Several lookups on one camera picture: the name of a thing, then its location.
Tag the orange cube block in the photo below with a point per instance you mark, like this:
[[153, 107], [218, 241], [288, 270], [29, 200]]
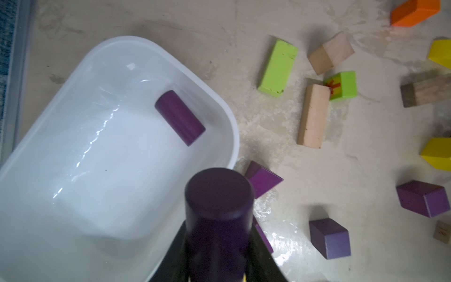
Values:
[[413, 12]]

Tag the purple cube centre left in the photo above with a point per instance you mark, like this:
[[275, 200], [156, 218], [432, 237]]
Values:
[[330, 238]]

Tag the yellow cube block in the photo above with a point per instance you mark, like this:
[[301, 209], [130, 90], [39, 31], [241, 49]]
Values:
[[437, 153]]

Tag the small natural wood block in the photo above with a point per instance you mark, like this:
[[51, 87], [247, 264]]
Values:
[[331, 53]]

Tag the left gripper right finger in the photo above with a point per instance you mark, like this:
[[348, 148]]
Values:
[[261, 267]]

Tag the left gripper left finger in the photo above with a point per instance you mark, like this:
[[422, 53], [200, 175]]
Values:
[[174, 266]]

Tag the dark wood grain block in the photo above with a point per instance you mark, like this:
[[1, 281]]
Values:
[[426, 92]]

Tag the white plastic storage bin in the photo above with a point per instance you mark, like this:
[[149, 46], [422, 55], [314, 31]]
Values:
[[95, 190]]

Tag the purple short cylinder block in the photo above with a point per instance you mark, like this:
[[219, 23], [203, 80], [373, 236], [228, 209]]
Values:
[[181, 119]]

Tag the lime green long block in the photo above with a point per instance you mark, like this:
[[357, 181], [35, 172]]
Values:
[[278, 69]]

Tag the natural wood plank block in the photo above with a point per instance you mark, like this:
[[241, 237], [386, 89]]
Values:
[[442, 232]]

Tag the green letter cube block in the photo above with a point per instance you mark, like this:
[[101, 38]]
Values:
[[342, 86]]

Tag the purple triangle block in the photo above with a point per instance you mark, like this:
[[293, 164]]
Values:
[[261, 178]]

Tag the light wood long block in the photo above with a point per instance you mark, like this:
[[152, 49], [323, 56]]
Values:
[[314, 116]]

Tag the purple cube block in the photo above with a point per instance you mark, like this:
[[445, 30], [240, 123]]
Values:
[[423, 198]]

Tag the yellow half-round block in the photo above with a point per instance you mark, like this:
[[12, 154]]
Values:
[[440, 52]]

